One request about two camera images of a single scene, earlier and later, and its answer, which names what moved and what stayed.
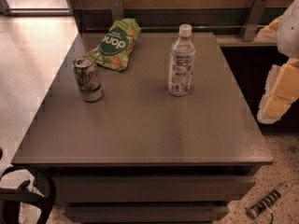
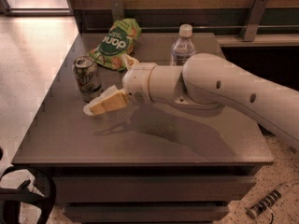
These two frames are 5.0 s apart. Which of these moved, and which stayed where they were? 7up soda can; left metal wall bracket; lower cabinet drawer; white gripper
Moved: white gripper
Stayed: left metal wall bracket; 7up soda can; lower cabinet drawer
